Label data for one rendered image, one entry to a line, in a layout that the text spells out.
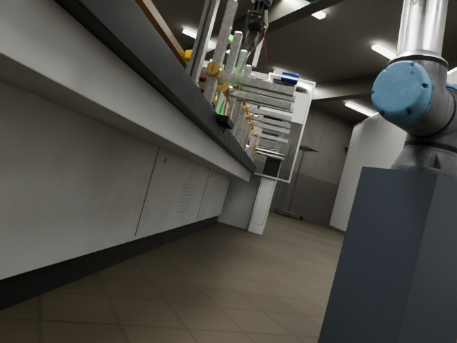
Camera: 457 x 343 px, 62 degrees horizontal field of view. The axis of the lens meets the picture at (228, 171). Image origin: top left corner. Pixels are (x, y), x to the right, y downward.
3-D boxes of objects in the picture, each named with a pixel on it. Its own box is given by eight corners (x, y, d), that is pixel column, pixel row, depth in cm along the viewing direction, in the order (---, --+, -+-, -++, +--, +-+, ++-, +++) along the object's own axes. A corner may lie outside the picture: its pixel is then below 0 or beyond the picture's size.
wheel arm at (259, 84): (292, 99, 148) (294, 88, 148) (292, 96, 144) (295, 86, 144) (185, 75, 154) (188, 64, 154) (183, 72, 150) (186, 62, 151)
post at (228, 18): (207, 122, 147) (239, 3, 149) (205, 120, 144) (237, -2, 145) (198, 120, 148) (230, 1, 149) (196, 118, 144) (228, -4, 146)
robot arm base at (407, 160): (415, 183, 125) (423, 154, 126) (475, 191, 109) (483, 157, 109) (376, 169, 117) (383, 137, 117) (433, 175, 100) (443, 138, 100)
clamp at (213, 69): (224, 86, 155) (227, 74, 155) (218, 75, 142) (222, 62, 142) (209, 83, 156) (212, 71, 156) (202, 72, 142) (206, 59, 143)
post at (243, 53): (224, 141, 197) (248, 52, 198) (223, 141, 193) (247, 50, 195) (217, 140, 197) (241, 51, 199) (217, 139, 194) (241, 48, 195)
